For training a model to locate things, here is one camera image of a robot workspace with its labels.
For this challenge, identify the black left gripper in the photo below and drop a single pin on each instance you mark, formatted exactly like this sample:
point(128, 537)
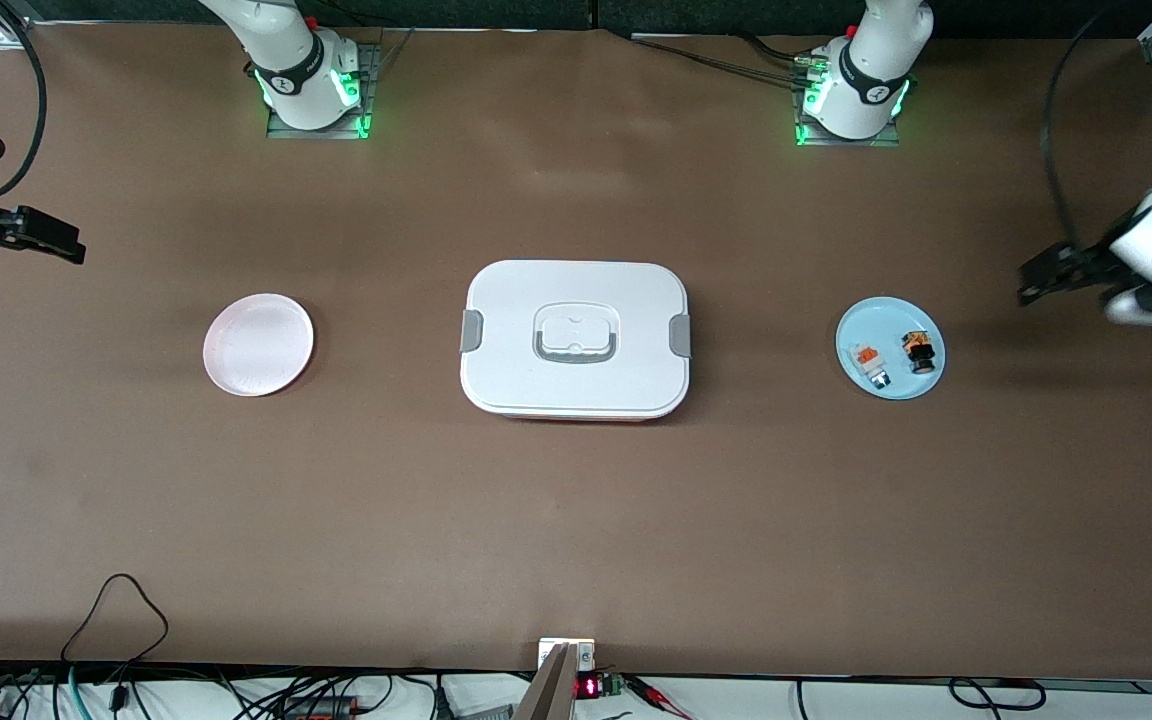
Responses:
point(1086, 262)

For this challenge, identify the orange and black switch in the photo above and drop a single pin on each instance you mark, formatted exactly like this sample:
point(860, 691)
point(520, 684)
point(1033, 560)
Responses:
point(921, 355)

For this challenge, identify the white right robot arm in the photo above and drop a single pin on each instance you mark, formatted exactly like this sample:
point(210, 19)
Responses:
point(286, 60)

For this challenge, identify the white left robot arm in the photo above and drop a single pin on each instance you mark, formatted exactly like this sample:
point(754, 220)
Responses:
point(866, 70)

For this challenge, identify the light blue round plate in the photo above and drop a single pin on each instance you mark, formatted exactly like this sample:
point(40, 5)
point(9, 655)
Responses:
point(891, 315)

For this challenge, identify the pink round plate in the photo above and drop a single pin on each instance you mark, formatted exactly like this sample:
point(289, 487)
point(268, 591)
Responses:
point(256, 345)

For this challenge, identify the orange black connector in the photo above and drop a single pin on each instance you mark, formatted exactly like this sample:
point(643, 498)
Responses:
point(321, 710)

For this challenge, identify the red clip leads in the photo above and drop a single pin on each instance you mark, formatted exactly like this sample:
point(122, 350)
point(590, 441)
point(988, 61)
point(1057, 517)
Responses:
point(651, 688)

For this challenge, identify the red digit display board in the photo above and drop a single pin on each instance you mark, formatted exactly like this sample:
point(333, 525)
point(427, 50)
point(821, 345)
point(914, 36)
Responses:
point(591, 687)

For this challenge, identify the white and orange switch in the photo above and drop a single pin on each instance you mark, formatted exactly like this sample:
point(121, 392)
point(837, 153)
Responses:
point(869, 364)

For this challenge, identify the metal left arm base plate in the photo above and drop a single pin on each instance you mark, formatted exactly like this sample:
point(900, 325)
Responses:
point(891, 138)

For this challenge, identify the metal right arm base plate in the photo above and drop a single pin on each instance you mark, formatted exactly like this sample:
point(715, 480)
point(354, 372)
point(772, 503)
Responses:
point(368, 90)

